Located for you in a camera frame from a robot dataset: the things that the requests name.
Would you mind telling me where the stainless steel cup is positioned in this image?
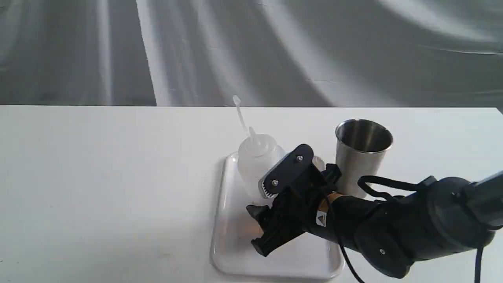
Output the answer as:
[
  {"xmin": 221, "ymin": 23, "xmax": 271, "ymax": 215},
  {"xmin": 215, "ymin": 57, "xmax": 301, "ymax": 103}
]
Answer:
[{"xmin": 335, "ymin": 119, "xmax": 393, "ymax": 198}]

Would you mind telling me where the grey backdrop cloth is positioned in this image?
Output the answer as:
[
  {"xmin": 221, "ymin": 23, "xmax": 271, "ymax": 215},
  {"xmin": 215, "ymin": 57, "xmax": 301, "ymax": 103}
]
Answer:
[{"xmin": 0, "ymin": 0, "xmax": 503, "ymax": 109}]

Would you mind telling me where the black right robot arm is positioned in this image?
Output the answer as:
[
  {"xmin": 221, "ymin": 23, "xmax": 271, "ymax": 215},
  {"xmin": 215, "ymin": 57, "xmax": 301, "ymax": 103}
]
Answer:
[{"xmin": 246, "ymin": 144, "xmax": 503, "ymax": 283}]

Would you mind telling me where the white plastic tray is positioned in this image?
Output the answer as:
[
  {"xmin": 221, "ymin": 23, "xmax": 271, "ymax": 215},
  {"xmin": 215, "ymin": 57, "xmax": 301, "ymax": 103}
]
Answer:
[{"xmin": 210, "ymin": 152, "xmax": 345, "ymax": 281}]

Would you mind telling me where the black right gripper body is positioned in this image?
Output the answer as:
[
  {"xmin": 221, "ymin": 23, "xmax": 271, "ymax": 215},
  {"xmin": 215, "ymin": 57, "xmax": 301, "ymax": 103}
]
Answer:
[{"xmin": 272, "ymin": 164, "xmax": 342, "ymax": 240}]

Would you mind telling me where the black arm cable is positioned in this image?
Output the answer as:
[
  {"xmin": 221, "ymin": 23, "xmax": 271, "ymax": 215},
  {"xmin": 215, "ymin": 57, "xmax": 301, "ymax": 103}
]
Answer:
[{"xmin": 318, "ymin": 175, "xmax": 485, "ymax": 283}]

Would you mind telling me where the translucent plastic cup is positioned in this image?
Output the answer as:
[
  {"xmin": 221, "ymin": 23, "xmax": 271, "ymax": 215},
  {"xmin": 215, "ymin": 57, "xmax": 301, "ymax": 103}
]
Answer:
[{"xmin": 232, "ymin": 95, "xmax": 287, "ymax": 236}]

